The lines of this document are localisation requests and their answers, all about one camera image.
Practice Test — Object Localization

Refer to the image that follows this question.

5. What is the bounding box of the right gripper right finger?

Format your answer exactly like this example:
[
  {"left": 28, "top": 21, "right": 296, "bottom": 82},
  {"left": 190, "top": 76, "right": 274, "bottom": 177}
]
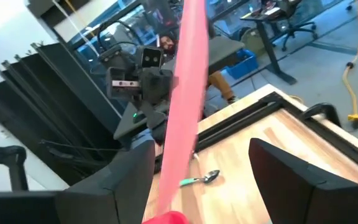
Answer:
[{"left": 249, "top": 138, "right": 326, "bottom": 224}]

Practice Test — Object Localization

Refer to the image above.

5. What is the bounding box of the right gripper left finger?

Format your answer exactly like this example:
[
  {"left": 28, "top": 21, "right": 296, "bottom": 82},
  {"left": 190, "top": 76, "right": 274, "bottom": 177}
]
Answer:
[{"left": 68, "top": 139, "right": 156, "bottom": 224}]

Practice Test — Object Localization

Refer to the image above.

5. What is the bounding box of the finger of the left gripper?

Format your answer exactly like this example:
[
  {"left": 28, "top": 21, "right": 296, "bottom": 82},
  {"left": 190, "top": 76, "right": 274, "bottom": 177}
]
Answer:
[{"left": 137, "top": 101, "right": 170, "bottom": 146}]

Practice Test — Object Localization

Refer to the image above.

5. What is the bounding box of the pink plastic plate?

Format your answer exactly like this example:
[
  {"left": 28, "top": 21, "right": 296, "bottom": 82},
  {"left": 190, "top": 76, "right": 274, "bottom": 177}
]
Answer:
[{"left": 155, "top": 0, "right": 210, "bottom": 218}]

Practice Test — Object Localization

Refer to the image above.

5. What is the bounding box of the green-handled spoon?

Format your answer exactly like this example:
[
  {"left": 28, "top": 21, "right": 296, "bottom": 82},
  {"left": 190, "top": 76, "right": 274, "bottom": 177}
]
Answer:
[{"left": 178, "top": 169, "right": 221, "bottom": 187}]

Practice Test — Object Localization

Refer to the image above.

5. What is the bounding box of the person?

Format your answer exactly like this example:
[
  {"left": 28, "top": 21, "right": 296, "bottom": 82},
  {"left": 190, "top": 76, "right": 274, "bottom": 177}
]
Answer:
[{"left": 158, "top": 18, "right": 241, "bottom": 105}]

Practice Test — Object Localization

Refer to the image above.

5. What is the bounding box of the black table clamp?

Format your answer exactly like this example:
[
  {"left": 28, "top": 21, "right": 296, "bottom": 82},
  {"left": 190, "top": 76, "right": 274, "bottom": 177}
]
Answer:
[
  {"left": 0, "top": 145, "right": 28, "bottom": 191},
  {"left": 300, "top": 102, "right": 342, "bottom": 126}
]

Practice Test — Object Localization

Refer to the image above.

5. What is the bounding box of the blue plastic bin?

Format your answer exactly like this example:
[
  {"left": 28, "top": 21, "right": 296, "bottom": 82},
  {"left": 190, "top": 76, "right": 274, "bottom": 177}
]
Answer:
[{"left": 225, "top": 49, "right": 260, "bottom": 80}]

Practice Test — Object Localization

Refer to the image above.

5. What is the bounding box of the olive green bag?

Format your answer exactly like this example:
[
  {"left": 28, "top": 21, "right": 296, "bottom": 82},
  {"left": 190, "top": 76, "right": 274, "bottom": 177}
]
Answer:
[{"left": 240, "top": 27, "right": 270, "bottom": 55}]

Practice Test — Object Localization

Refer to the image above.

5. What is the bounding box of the black standing desk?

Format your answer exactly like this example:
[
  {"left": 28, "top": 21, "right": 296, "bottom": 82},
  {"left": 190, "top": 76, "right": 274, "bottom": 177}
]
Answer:
[{"left": 240, "top": 0, "right": 298, "bottom": 85}]

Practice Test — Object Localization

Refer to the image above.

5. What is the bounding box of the black office chair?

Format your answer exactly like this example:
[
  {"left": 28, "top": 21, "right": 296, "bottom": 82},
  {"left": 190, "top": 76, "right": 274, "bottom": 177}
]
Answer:
[{"left": 280, "top": 0, "right": 319, "bottom": 52}]

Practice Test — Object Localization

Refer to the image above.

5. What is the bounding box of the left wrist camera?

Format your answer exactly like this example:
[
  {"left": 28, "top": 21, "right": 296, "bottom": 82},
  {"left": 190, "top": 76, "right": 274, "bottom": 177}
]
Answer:
[{"left": 137, "top": 45, "right": 165, "bottom": 68}]

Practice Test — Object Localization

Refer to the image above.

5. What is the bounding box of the black aluminium table frame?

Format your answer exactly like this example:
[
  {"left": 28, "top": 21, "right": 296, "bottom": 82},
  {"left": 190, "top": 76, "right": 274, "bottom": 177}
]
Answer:
[{"left": 0, "top": 42, "right": 358, "bottom": 187}]

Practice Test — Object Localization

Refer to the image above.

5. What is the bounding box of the yellow extension cable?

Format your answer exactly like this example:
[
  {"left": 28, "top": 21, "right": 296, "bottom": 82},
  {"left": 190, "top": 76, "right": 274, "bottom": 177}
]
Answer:
[{"left": 342, "top": 0, "right": 358, "bottom": 127}]

